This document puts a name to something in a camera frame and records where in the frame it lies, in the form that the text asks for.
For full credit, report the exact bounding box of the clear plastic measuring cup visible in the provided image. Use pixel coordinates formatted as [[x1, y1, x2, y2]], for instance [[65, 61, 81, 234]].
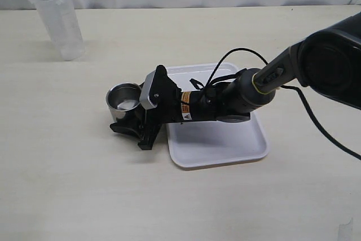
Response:
[[30, 0, 85, 60]]

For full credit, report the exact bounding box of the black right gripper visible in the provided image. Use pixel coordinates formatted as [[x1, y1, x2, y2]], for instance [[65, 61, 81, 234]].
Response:
[[109, 65, 219, 150]]

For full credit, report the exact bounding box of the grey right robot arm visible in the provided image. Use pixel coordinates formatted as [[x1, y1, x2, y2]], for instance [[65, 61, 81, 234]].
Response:
[[107, 14, 360, 150]]

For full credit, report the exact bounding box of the stainless steel cup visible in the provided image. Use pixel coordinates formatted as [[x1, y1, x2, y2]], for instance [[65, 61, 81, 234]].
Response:
[[105, 82, 142, 121]]

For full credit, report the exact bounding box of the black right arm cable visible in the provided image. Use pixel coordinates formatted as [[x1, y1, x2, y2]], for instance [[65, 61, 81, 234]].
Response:
[[190, 48, 361, 160]]

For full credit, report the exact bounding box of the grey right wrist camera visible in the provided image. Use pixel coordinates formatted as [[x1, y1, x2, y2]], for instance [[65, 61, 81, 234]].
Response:
[[139, 71, 157, 110]]

